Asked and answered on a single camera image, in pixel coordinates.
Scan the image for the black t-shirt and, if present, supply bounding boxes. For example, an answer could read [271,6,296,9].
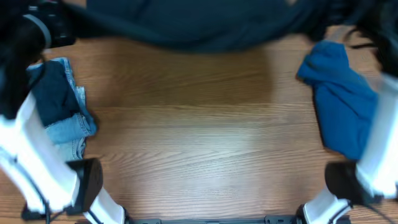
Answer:
[65,0,374,53]

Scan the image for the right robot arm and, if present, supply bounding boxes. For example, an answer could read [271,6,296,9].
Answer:
[294,1,397,223]

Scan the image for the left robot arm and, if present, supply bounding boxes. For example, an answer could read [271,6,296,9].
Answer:
[1,1,131,223]

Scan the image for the folded blue jeans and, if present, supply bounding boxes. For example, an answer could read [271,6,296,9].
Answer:
[44,57,97,144]

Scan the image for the folded light denim jeans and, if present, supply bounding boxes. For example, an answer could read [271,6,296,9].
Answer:
[55,138,86,161]

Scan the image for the folded navy shirt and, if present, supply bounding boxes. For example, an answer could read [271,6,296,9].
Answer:
[27,61,80,126]

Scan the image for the blue t-shirt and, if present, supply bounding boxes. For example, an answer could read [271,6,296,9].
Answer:
[297,40,378,160]

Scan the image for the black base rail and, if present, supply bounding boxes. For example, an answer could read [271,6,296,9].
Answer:
[129,215,299,224]

